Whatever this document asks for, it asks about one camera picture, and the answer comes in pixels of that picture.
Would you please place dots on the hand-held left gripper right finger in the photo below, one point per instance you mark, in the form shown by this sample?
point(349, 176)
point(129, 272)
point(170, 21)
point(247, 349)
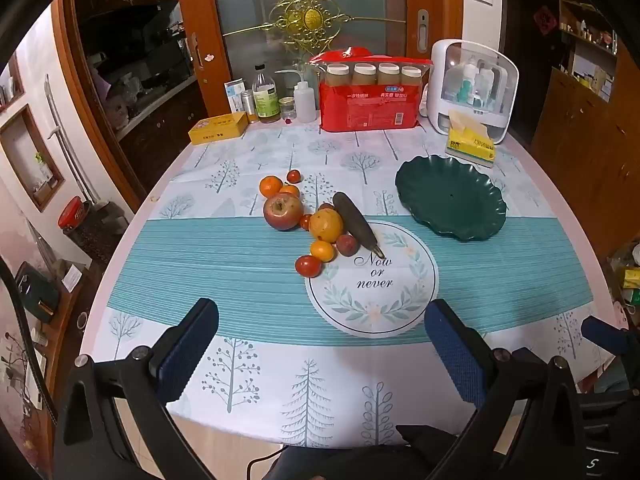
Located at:
point(460, 355)

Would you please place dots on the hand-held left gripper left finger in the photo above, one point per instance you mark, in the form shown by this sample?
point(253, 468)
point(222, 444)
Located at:
point(187, 350)

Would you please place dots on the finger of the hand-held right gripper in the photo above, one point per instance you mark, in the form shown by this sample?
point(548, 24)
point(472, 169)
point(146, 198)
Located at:
point(602, 332)

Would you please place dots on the dark green scalloped plate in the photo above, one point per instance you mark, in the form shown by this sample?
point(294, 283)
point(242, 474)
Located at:
point(450, 195)

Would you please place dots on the red apple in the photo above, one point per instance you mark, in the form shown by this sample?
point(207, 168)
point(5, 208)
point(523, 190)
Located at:
point(283, 212)

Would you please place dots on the large yellow orange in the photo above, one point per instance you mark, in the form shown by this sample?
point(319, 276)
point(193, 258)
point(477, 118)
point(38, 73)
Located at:
point(326, 226)

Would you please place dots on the orange tangerine with stem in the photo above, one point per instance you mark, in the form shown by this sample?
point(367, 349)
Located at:
point(291, 191)

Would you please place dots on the tree printed tablecloth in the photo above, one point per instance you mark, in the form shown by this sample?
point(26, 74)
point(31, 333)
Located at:
point(225, 260)

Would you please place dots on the red cherry tomato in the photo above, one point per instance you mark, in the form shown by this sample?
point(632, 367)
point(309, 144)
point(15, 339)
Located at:
point(294, 176)
point(308, 266)
point(305, 221)

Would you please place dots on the dark green case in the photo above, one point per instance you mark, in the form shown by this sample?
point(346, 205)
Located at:
point(36, 292)

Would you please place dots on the small kumquat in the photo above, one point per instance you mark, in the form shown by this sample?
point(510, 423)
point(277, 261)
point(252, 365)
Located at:
point(322, 251)

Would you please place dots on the dark green cucumber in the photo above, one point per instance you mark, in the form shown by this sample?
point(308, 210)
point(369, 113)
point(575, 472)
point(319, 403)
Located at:
point(355, 222)

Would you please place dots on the red lidded container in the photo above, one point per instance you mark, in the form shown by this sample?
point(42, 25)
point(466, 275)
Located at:
point(72, 212)

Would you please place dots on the brown wooden cabinet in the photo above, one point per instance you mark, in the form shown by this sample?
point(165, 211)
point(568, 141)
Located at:
point(580, 150)

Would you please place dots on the small red stemmed fruit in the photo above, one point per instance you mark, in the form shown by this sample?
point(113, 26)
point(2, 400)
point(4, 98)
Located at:
point(326, 206)

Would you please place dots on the yellow tissue pack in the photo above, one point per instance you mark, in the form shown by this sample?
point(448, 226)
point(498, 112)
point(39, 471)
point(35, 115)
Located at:
point(470, 142)

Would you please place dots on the flat yellow box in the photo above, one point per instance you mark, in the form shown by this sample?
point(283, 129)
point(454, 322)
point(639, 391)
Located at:
point(217, 128)

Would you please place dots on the kitchen counter cabinet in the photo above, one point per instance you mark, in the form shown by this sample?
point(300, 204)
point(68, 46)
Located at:
point(160, 115)

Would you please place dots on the silver metal pole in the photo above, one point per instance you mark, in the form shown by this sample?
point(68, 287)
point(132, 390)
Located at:
point(62, 132)

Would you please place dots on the small metal can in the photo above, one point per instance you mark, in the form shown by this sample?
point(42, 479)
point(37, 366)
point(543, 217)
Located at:
point(248, 102)

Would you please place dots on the blue and white carton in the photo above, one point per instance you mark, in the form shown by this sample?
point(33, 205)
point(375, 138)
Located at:
point(233, 96)

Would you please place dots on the small glass jar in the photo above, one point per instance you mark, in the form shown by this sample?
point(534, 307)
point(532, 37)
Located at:
point(286, 108)

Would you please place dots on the green label glass bottle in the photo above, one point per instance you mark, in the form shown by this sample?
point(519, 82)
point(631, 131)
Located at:
point(265, 97)

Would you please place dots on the red paper cup package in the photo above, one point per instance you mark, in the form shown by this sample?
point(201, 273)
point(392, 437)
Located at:
point(370, 105)

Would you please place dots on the white cosmetic storage box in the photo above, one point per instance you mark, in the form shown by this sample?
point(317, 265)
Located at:
point(440, 90)

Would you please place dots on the teal cosmetic bottle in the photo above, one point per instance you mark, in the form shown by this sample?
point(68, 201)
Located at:
point(467, 87)

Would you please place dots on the white squeeze bottle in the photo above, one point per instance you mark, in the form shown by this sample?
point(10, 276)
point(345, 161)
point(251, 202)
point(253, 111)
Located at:
point(304, 105)

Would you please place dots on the wooden framed glass door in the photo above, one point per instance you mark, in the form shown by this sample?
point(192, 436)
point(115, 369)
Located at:
point(240, 5)

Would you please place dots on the gold door ornament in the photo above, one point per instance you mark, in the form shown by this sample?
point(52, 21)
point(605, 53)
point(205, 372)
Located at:
point(312, 19)

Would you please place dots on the wooden wall shelf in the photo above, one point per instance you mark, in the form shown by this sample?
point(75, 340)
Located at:
point(590, 35)

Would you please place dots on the red paper wall decoration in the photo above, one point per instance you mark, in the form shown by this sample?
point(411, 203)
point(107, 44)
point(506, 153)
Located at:
point(545, 20)

